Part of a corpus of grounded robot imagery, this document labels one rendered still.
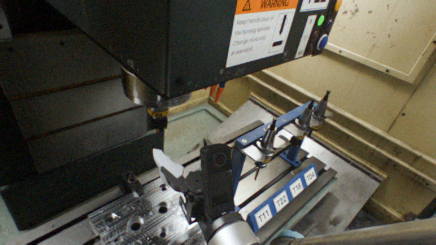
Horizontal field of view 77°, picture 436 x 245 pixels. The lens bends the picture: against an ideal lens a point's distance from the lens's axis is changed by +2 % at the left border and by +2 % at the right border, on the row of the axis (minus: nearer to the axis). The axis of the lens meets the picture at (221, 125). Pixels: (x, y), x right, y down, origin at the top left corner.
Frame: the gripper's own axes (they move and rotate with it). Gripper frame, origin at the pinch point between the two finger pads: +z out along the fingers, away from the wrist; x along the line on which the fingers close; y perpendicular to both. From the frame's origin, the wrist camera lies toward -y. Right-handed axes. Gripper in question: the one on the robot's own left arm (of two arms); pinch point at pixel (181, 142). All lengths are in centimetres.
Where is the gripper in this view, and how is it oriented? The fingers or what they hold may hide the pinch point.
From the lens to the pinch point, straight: 56.3
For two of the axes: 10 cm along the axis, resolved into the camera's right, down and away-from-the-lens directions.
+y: -1.7, 7.7, 6.1
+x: 8.7, -1.8, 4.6
